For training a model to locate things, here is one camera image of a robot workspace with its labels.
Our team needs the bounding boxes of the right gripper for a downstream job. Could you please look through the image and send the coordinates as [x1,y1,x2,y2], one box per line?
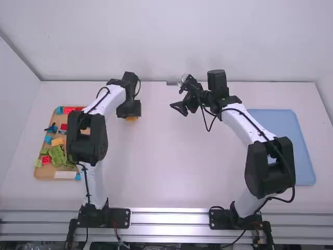
[169,79,207,117]

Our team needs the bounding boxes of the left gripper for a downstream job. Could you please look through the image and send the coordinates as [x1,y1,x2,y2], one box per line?
[116,100,142,120]

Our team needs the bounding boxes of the long red toy brick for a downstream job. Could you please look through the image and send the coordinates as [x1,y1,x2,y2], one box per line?
[63,106,87,114]

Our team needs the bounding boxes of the grey blue toy brick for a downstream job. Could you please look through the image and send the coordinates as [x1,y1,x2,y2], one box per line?
[44,122,59,134]

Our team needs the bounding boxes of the tan tray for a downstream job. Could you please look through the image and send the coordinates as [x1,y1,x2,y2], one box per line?
[33,105,88,181]

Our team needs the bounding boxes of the blue mat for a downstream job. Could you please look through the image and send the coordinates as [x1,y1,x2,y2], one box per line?
[246,108,317,186]

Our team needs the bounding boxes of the silver rails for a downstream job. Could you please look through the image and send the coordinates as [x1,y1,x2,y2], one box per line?
[0,207,333,245]

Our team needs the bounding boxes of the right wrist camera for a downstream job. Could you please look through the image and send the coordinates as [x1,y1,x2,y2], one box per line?
[177,73,191,89]

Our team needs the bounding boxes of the black cable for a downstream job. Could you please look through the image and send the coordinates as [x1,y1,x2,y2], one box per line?
[134,77,143,99]
[200,104,218,133]
[265,179,297,204]

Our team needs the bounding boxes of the white toy frame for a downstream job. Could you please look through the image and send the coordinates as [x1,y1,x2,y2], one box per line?
[54,170,78,180]

